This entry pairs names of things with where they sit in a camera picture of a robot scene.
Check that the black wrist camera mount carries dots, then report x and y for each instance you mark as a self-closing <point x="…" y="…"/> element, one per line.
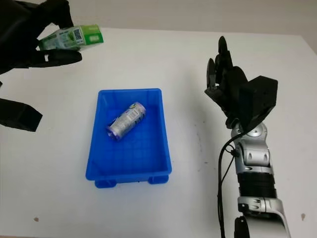
<point x="19" y="116"/>
<point x="260" y="99"/>

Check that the small green carton box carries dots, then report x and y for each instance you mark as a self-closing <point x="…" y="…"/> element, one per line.
<point x="74" y="37"/>

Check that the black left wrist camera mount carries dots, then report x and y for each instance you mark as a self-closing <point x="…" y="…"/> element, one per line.
<point x="19" y="116"/>

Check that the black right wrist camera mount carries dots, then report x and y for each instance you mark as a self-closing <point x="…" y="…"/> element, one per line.
<point x="260" y="99"/>

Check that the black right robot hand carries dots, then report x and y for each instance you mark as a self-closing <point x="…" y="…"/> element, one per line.
<point x="230" y="84"/>

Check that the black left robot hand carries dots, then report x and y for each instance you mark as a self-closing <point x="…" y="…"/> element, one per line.
<point x="19" y="37"/>

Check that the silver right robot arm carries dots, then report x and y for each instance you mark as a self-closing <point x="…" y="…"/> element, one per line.
<point x="255" y="158"/>

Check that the blue plastic tray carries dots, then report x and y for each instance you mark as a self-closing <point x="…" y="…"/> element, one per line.
<point x="128" y="158"/>

